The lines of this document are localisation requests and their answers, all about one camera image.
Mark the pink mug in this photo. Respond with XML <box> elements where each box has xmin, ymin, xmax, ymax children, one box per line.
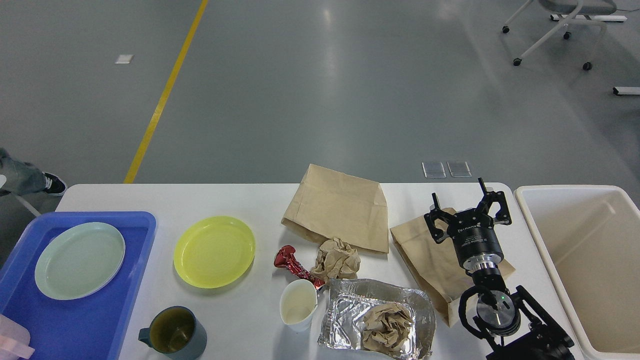
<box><xmin>0</xmin><ymin>314</ymin><xmax>35</xmax><ymax>360</ymax></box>

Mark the white bar on floor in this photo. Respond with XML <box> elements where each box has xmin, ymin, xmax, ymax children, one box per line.
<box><xmin>612</xmin><ymin>86</ymin><xmax>640</xmax><ymax>96</ymax></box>

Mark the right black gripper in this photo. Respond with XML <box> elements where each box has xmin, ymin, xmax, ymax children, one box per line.
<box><xmin>423</xmin><ymin>177</ymin><xmax>512</xmax><ymax>273</ymax></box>

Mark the pale green plate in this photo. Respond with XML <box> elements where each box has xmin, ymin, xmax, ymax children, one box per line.
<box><xmin>34</xmin><ymin>222</ymin><xmax>126</xmax><ymax>301</ymax></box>

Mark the blue plastic tray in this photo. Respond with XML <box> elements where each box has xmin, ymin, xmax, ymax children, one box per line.
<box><xmin>0</xmin><ymin>211</ymin><xmax>157</xmax><ymax>360</ymax></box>

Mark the floor outlet plate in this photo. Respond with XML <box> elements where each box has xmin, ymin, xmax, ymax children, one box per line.
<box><xmin>446</xmin><ymin>161</ymin><xmax>473</xmax><ymax>178</ymax></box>
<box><xmin>422</xmin><ymin>161</ymin><xmax>447</xmax><ymax>179</ymax></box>

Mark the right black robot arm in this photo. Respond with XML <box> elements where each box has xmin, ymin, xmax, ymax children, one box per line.
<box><xmin>423</xmin><ymin>178</ymin><xmax>575</xmax><ymax>360</ymax></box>

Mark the large brown paper bag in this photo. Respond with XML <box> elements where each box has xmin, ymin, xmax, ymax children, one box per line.
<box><xmin>281</xmin><ymin>164</ymin><xmax>390</xmax><ymax>254</ymax></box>

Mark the white plastic bin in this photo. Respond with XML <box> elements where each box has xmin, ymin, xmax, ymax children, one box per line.
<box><xmin>514</xmin><ymin>185</ymin><xmax>640</xmax><ymax>360</ymax></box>

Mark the dark teal mug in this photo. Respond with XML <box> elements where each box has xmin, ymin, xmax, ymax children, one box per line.
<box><xmin>138</xmin><ymin>305</ymin><xmax>208</xmax><ymax>360</ymax></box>

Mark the yellow plastic plate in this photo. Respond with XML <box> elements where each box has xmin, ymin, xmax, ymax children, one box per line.
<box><xmin>173</xmin><ymin>216</ymin><xmax>256</xmax><ymax>289</ymax></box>

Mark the red foil wrapper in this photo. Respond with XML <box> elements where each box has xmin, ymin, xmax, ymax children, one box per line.
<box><xmin>273</xmin><ymin>244</ymin><xmax>325</xmax><ymax>290</ymax></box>

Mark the person leg in jeans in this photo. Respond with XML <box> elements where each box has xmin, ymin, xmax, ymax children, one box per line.
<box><xmin>0</xmin><ymin>148</ymin><xmax>47</xmax><ymax>197</ymax></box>

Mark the aluminium foil tray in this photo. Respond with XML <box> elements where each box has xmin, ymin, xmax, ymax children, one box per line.
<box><xmin>318</xmin><ymin>278</ymin><xmax>436</xmax><ymax>360</ymax></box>

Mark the brown paper bag under gripper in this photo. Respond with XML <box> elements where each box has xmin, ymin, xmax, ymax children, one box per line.
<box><xmin>390</xmin><ymin>207</ymin><xmax>517</xmax><ymax>328</ymax></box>

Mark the black white sneaker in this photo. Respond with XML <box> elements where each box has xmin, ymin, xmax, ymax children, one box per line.
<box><xmin>43</xmin><ymin>172</ymin><xmax>67</xmax><ymax>197</ymax></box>

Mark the crumpled brown paper ball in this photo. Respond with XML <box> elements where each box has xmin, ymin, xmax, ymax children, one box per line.
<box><xmin>310</xmin><ymin>237</ymin><xmax>361</xmax><ymax>282</ymax></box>

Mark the right floor outlet plate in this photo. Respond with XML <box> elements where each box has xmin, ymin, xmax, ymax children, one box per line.
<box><xmin>446</xmin><ymin>161</ymin><xmax>473</xmax><ymax>178</ymax></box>

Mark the left floor outlet plate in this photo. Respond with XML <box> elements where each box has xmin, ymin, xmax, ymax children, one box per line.
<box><xmin>422</xmin><ymin>161</ymin><xmax>447</xmax><ymax>179</ymax></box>

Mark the white paper cup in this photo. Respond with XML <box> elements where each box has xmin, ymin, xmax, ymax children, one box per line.
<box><xmin>279</xmin><ymin>279</ymin><xmax>318</xmax><ymax>333</ymax></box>

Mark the crumpled paper in tray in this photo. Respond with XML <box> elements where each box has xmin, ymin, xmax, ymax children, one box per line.
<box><xmin>361</xmin><ymin>302</ymin><xmax>413</xmax><ymax>355</ymax></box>

